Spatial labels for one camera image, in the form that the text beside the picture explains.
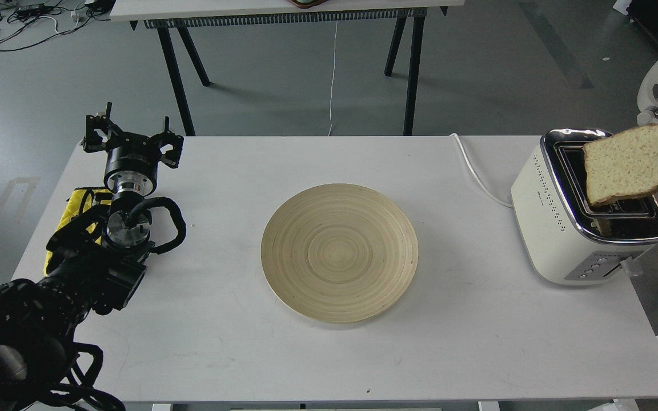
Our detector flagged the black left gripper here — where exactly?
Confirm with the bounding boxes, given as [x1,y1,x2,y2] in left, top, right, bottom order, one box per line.
[82,102,184,194]

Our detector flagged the slice of bread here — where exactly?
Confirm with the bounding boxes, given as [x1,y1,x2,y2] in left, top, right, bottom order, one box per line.
[583,124,658,207]

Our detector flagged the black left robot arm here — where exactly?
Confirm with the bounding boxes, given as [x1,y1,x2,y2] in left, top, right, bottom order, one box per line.
[0,104,186,410]

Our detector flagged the cream white toaster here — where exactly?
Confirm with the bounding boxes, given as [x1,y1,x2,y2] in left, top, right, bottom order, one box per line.
[510,128,658,287]

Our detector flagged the yellow cloth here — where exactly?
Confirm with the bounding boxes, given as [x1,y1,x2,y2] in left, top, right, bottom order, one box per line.
[43,187,113,277]

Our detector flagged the background table with black legs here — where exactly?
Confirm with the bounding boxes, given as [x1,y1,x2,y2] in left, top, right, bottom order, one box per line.
[109,1,464,136]

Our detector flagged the brown object on background table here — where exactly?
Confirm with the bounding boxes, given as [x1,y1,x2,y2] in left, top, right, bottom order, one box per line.
[289,0,327,9]

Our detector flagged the round bamboo plate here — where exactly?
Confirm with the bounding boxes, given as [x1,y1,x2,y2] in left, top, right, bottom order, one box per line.
[260,184,419,324]

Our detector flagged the floor cables and power strips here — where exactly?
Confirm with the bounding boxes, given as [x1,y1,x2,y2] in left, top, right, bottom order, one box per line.
[0,0,114,61]

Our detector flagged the white hanging cable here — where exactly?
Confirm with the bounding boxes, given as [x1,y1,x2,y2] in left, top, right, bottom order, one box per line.
[328,20,339,136]

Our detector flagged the white toaster power cable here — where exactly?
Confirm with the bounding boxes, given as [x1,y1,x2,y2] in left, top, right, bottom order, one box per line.
[450,133,513,208]

